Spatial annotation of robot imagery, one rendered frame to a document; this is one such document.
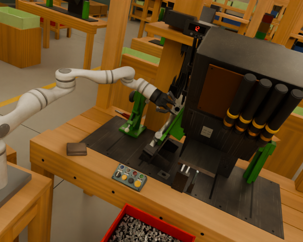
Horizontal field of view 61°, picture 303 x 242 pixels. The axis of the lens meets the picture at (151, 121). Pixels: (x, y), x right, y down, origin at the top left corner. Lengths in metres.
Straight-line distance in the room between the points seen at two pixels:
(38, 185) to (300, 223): 1.28
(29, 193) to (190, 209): 0.71
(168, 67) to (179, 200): 0.77
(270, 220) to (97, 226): 1.31
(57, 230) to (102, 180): 0.97
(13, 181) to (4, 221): 0.18
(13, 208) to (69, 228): 1.03
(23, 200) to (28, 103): 0.40
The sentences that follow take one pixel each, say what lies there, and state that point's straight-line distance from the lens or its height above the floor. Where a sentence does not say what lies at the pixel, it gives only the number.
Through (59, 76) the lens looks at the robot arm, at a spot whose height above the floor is 1.27.
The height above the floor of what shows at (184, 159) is 1.13.
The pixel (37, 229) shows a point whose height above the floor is 0.57.
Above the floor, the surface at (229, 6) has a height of 1.56.
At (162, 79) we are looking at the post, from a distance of 1.59.
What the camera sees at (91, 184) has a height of 0.81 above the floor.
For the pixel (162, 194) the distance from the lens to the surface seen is 1.25.
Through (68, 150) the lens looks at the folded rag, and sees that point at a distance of 1.35.
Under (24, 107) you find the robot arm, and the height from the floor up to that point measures 1.21.
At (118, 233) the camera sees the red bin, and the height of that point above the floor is 0.88.
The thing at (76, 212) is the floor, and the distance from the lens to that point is 2.28.
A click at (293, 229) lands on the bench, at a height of 0.88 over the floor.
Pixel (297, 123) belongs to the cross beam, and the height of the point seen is 1.24.
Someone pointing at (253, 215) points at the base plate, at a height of 0.90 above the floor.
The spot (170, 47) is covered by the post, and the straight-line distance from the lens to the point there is 1.54.
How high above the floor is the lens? 1.75
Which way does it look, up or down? 29 degrees down
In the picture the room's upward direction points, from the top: 15 degrees clockwise
